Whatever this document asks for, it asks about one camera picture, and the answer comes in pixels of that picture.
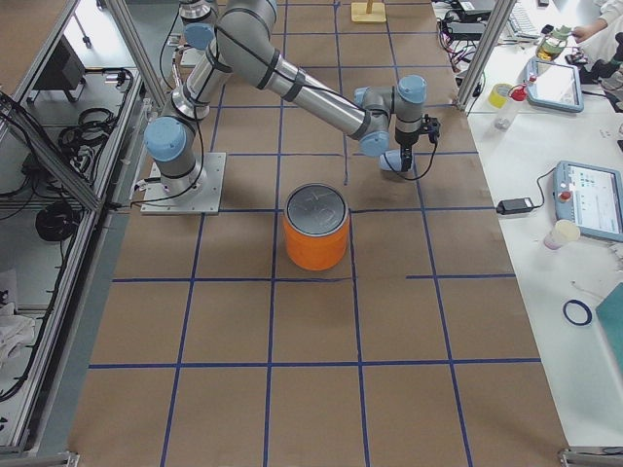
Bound green cutting mat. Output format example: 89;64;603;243
596;282;623;367

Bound teach pendant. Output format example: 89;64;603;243
524;57;584;113
553;161;622;242

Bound light blue plastic cup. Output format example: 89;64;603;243
379;149;409;173

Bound black power adapter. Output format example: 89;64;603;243
495;198;535;215

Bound wooden cup stand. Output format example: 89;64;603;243
350;0;386;23

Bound green lidded bottle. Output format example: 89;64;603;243
535;24;571;61

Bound black laptop adapter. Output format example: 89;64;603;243
446;22;486;41

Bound far teach pendant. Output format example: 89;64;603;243
524;57;584;113

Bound aluminium frame rail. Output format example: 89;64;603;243
1;1;155;459

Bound blue tape ring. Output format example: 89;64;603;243
563;300;594;326

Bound aluminium frame post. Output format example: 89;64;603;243
456;0;515;110

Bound white keyboard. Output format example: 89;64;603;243
507;2;540;40

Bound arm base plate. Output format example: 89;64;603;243
140;152;227;215
180;48;202;68

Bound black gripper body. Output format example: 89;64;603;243
394;128;420;158

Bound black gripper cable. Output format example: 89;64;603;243
388;138;438;182

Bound coiled black cables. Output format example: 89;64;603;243
57;107;121;162

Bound red knob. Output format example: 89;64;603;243
508;84;528;102

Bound yellow tape roll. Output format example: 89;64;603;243
488;83;513;109

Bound near teach pendant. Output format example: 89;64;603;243
553;161;622;242

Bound orange can-shaped container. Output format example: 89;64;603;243
283;184;349;271

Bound pink white paper cup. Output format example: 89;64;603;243
543;219;581;250

